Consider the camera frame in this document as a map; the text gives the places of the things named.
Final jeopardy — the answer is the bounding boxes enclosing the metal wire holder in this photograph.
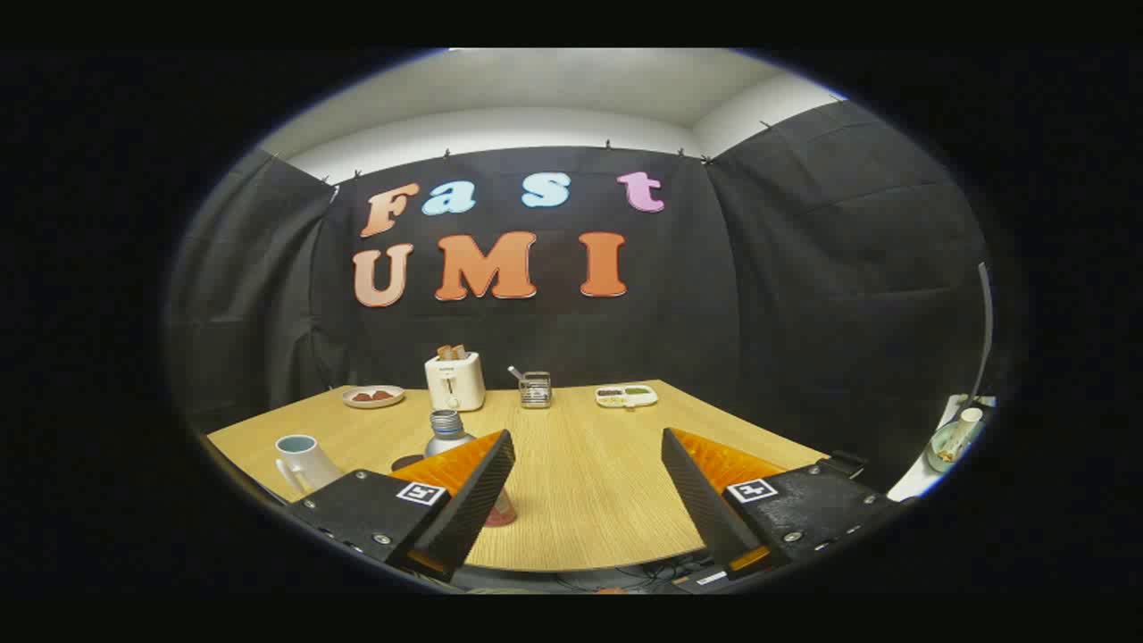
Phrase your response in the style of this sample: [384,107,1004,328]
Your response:
[509,365,553,410]

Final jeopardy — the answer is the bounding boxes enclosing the white toaster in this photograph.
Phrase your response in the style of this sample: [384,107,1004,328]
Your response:
[424,351,487,413]

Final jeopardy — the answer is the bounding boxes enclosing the cream paper cup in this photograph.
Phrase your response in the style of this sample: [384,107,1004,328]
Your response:
[947,407,983,461]

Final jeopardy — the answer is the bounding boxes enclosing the white side table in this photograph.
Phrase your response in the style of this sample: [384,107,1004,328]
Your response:
[889,393,997,501]

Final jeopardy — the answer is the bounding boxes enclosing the white cup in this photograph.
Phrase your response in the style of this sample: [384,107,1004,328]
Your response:
[274,434,345,497]

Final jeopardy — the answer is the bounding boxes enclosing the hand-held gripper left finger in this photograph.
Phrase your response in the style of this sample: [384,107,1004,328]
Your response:
[288,429,517,583]

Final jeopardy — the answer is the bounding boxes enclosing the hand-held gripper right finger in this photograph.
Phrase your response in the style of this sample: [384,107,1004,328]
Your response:
[661,427,903,581]

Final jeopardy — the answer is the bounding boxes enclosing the glass bowl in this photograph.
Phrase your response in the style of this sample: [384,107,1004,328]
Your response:
[926,420,983,474]

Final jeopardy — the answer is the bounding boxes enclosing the black cables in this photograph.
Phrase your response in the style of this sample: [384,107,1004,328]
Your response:
[554,552,715,592]

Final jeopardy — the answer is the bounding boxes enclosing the white divided snack tray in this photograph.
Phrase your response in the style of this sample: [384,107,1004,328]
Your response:
[595,384,659,410]

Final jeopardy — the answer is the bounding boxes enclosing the white round plate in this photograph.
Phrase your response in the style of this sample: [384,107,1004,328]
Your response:
[342,385,406,410]

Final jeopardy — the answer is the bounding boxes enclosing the black backdrop cloth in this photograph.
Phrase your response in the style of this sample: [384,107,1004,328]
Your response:
[165,100,992,492]

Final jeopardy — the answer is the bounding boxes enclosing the wooden table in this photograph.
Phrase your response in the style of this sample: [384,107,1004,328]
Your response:
[205,380,831,572]

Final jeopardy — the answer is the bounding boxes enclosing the small black device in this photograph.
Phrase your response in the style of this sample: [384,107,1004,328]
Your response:
[817,451,869,480]

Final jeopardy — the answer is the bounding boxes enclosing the silver juice bottle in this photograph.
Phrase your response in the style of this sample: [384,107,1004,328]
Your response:
[423,409,518,528]

